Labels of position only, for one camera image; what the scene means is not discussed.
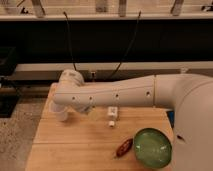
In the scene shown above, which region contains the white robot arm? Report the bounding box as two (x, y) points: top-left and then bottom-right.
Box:
(53, 70), (213, 171)

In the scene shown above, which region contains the left hanging black cable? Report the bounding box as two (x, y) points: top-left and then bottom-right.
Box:
(62, 11), (78, 72)

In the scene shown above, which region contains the white ceramic cup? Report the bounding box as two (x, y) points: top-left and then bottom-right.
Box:
(49, 101), (68, 122)

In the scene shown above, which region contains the wall power outlet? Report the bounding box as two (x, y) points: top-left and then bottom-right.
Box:
(89, 71), (96, 82)

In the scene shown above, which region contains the hanging black cable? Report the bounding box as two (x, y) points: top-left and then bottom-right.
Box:
(62, 11), (78, 72)
(109, 10), (142, 79)

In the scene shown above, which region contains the right hanging black cable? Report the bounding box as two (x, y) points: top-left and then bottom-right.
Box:
(109, 10), (142, 79)

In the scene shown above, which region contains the green glass plate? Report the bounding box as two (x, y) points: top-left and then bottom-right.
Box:
(133, 128), (172, 169)

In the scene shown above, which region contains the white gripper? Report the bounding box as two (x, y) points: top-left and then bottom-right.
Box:
(69, 105), (100, 121)

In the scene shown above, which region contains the brown oblong object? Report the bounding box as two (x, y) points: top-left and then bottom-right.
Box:
(116, 138), (133, 158)

